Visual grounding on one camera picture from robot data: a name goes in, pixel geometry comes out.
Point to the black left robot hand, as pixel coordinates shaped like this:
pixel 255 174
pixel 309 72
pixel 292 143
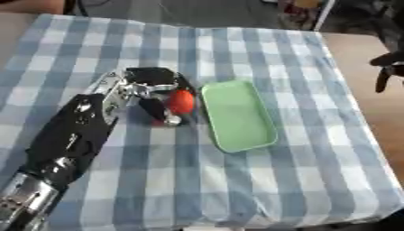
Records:
pixel 151 80

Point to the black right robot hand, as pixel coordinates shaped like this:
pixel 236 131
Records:
pixel 388 67

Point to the orange round toy fruit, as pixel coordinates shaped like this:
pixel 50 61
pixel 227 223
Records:
pixel 180 101

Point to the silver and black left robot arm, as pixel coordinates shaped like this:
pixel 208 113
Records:
pixel 68 141

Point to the green shallow tray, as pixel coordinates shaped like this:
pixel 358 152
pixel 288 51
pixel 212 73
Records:
pixel 237 115

